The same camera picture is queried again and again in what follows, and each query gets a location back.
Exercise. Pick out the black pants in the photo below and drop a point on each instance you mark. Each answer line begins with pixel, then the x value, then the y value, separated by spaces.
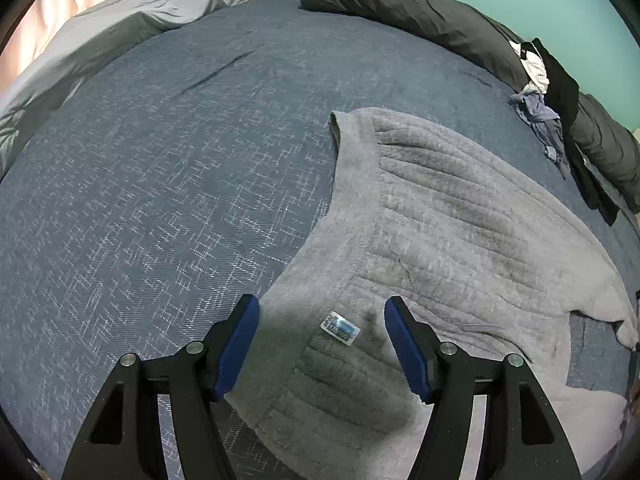
pixel 565 90

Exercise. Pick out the light grey blanket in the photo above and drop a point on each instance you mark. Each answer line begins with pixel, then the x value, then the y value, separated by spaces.
pixel 100 35

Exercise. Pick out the white crumpled garment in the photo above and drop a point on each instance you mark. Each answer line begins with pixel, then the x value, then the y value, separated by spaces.
pixel 532 65

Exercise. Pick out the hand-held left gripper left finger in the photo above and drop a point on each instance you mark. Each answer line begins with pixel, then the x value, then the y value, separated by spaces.
pixel 237 345

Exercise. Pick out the dark grey rolled duvet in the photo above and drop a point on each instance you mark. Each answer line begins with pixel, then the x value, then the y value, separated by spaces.
pixel 425 10

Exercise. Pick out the blue patterned garment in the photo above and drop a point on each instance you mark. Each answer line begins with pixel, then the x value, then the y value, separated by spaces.
pixel 537 110

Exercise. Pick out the grey fleece sweater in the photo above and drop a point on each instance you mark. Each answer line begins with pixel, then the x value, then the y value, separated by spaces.
pixel 450 220

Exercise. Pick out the grey crumpled garment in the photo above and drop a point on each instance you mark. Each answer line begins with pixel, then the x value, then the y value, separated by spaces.
pixel 557 145

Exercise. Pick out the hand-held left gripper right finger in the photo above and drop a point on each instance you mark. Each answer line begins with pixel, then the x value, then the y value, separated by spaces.
pixel 407 350

